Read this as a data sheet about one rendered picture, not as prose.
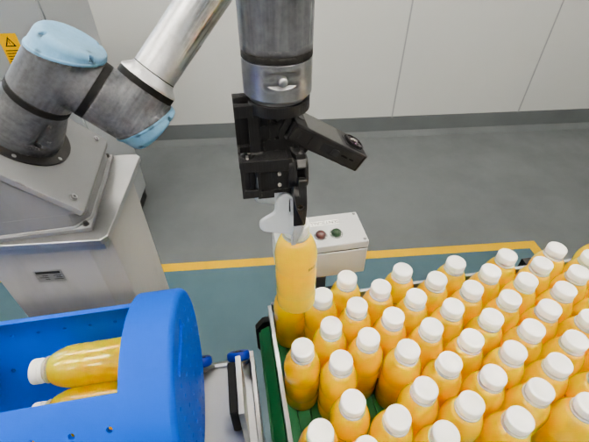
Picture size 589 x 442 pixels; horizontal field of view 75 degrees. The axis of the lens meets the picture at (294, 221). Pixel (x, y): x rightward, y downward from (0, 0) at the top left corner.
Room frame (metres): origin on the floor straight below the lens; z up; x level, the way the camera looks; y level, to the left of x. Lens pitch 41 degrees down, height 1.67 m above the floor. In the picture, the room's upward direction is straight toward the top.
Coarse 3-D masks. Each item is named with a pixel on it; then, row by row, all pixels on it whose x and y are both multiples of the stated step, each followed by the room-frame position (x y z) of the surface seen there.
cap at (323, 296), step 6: (318, 288) 0.48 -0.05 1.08; (324, 288) 0.48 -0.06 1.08; (318, 294) 0.46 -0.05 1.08; (324, 294) 0.46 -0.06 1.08; (330, 294) 0.46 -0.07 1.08; (318, 300) 0.45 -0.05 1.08; (324, 300) 0.45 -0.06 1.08; (330, 300) 0.45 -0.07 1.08; (318, 306) 0.44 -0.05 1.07; (324, 306) 0.44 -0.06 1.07
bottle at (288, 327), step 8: (280, 312) 0.46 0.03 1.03; (304, 312) 0.47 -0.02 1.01; (280, 320) 0.46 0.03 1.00; (288, 320) 0.45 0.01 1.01; (296, 320) 0.45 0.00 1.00; (304, 320) 0.47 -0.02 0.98; (280, 328) 0.46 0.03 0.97; (288, 328) 0.45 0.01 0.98; (296, 328) 0.45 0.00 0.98; (280, 336) 0.46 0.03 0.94; (288, 336) 0.45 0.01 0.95; (296, 336) 0.45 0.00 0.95; (280, 344) 0.46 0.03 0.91; (288, 344) 0.45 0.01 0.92
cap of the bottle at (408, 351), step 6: (402, 342) 0.36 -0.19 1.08; (408, 342) 0.36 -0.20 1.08; (414, 342) 0.36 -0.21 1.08; (396, 348) 0.35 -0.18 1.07; (402, 348) 0.35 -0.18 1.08; (408, 348) 0.35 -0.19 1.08; (414, 348) 0.35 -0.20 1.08; (396, 354) 0.34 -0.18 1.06; (402, 354) 0.34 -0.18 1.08; (408, 354) 0.34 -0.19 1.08; (414, 354) 0.34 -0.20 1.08; (402, 360) 0.33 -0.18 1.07; (408, 360) 0.33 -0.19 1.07; (414, 360) 0.33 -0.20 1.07
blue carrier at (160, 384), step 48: (0, 336) 0.36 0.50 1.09; (48, 336) 0.37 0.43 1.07; (96, 336) 0.39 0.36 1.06; (144, 336) 0.27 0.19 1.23; (192, 336) 0.36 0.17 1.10; (0, 384) 0.32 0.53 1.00; (48, 384) 0.33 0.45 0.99; (144, 384) 0.22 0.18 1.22; (192, 384) 0.28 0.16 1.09; (0, 432) 0.17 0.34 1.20; (48, 432) 0.17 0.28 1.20; (96, 432) 0.17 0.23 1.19; (144, 432) 0.18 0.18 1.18; (192, 432) 0.21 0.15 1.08
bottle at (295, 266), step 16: (288, 240) 0.40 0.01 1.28; (304, 240) 0.40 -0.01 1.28; (288, 256) 0.39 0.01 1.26; (304, 256) 0.39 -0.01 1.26; (288, 272) 0.38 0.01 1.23; (304, 272) 0.39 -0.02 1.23; (288, 288) 0.38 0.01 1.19; (304, 288) 0.39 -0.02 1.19; (288, 304) 0.38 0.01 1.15; (304, 304) 0.39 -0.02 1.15
